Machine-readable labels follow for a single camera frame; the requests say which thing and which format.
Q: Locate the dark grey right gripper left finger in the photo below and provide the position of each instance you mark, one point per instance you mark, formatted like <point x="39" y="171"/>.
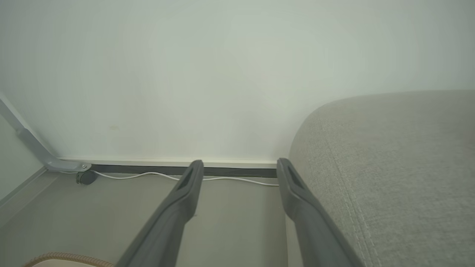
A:
<point x="169" y="218"/>

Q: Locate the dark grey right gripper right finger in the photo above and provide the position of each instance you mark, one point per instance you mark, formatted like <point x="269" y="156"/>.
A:
<point x="311" y="222"/>

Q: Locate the grey fabric sofa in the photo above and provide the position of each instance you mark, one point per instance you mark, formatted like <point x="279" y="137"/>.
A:
<point x="400" y="167"/>

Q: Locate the white and black baseboard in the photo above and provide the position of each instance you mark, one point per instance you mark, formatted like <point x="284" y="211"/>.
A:
<point x="148" y="165"/>

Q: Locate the black caster wheel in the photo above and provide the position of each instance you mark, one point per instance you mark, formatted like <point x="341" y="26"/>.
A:
<point x="86" y="178"/>

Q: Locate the grey metal support bracket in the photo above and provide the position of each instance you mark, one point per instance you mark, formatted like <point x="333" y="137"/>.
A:
<point x="35" y="148"/>

